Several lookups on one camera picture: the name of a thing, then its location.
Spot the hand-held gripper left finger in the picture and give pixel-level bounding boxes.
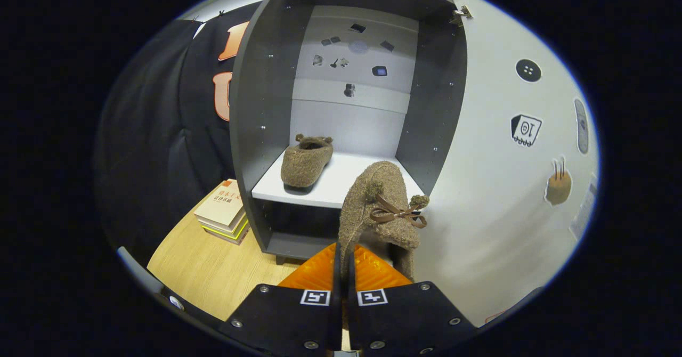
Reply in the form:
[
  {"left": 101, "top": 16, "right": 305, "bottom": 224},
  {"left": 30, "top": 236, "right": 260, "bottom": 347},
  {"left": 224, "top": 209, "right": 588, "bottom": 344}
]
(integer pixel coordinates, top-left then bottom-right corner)
[{"left": 221, "top": 242, "right": 342, "bottom": 357}]

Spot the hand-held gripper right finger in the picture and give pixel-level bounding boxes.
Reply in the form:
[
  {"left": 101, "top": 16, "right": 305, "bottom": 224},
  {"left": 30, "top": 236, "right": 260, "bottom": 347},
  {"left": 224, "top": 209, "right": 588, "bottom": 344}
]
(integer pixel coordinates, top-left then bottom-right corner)
[{"left": 346, "top": 244, "right": 477, "bottom": 357}]

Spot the brown fuzzy shoe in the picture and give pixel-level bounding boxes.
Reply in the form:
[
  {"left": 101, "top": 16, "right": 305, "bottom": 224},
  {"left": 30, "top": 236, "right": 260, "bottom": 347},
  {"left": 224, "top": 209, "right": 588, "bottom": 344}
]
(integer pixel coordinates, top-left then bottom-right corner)
[
  {"left": 281, "top": 134, "right": 334, "bottom": 192},
  {"left": 338, "top": 161, "right": 430, "bottom": 283}
]

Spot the grey shoe cabinet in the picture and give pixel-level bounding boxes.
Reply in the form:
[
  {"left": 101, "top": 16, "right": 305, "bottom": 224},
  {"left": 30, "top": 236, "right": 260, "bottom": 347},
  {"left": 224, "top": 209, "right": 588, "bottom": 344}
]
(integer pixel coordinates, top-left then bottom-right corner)
[{"left": 229, "top": 0, "right": 469, "bottom": 264}]

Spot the yellow edged book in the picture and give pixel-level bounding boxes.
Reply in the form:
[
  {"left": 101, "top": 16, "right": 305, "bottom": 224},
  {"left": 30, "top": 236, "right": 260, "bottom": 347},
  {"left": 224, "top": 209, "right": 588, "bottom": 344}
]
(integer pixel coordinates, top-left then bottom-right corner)
[{"left": 201, "top": 217, "right": 250, "bottom": 246}]

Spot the beige cover book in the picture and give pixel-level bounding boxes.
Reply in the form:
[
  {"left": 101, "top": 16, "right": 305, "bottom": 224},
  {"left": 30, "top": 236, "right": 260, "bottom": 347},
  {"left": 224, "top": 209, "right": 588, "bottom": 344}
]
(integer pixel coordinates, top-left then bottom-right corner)
[{"left": 193, "top": 178, "right": 247, "bottom": 229}]

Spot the black backdrop cloth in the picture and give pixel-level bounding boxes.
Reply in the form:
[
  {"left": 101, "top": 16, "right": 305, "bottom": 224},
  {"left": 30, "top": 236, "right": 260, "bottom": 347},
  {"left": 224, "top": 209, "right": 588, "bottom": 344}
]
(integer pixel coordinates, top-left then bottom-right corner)
[{"left": 93, "top": 3, "right": 251, "bottom": 267}]

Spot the row of black cloth clips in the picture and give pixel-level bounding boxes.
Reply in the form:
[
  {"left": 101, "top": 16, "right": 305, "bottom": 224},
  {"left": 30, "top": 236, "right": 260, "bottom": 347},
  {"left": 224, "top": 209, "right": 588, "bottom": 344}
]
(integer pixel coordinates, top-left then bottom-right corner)
[{"left": 189, "top": 8, "right": 227, "bottom": 23}]

